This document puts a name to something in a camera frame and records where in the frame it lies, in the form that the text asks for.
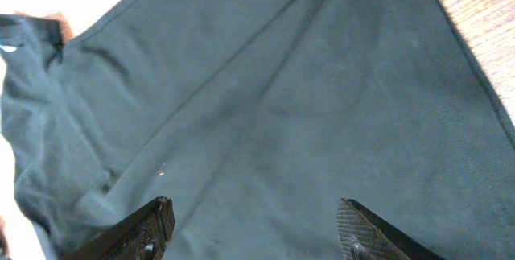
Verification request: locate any black t-shirt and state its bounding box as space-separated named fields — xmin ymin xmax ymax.
xmin=1 ymin=0 xmax=514 ymax=259

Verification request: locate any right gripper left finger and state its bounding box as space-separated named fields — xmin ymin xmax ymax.
xmin=61 ymin=196 xmax=175 ymax=260

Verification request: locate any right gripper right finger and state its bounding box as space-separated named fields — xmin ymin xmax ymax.
xmin=336 ymin=198 xmax=443 ymax=260

